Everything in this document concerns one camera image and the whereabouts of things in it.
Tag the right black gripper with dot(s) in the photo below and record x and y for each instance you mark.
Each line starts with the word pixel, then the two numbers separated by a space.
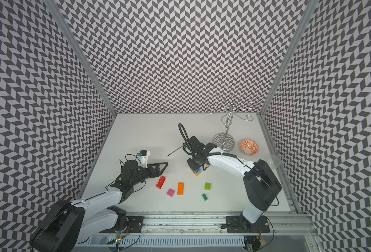
pixel 192 166

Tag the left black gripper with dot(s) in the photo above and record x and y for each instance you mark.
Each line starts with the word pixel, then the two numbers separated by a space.
pixel 157 169

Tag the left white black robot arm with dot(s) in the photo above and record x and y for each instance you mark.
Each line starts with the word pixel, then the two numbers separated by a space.
pixel 68 223

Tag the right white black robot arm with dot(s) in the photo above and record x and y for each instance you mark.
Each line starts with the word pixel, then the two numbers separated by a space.
pixel 261 185

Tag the red stacked lego brick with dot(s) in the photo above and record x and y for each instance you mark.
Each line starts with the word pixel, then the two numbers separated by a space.
pixel 160 183

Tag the orange long lego brick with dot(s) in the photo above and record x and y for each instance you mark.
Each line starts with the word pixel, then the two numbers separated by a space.
pixel 180 190

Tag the lime green lego brick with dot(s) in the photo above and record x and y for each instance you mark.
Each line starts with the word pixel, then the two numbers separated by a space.
pixel 207 186

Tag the pink lego brick near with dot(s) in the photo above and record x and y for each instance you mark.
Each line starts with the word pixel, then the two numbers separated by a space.
pixel 171 192

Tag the dark green lego brick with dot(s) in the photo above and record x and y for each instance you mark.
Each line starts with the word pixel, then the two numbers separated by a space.
pixel 204 197

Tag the silver metal jewelry stand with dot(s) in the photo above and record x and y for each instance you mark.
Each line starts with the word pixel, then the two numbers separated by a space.
pixel 231 106

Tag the orange patterned small plate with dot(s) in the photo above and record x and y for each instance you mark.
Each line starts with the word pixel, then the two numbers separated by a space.
pixel 249 147

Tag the clear glass cup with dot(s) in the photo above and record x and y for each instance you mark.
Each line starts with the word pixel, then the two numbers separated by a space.
pixel 273 161

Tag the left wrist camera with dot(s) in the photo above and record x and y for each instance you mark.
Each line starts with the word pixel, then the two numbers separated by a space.
pixel 143 156

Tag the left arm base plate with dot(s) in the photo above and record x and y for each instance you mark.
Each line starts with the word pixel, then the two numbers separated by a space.
pixel 130 224

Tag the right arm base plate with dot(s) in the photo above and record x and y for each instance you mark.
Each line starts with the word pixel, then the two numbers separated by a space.
pixel 239 224

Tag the white ribbed cable duct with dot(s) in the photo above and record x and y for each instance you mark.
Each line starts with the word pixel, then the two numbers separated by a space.
pixel 183 241

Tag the aluminium front rail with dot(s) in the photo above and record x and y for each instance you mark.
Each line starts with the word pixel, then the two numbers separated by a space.
pixel 280 223

